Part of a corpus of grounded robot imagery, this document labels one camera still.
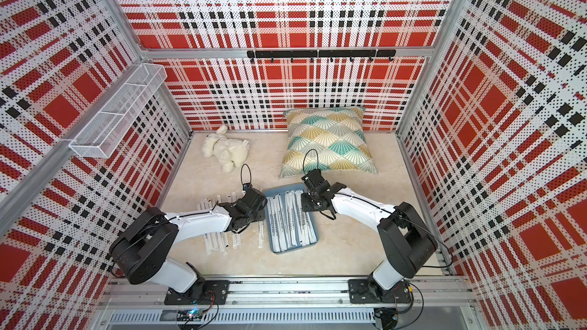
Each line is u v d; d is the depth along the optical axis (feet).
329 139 3.09
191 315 2.28
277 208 3.06
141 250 1.45
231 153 3.33
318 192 2.15
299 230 2.84
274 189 3.22
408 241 1.45
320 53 2.90
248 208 2.35
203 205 3.10
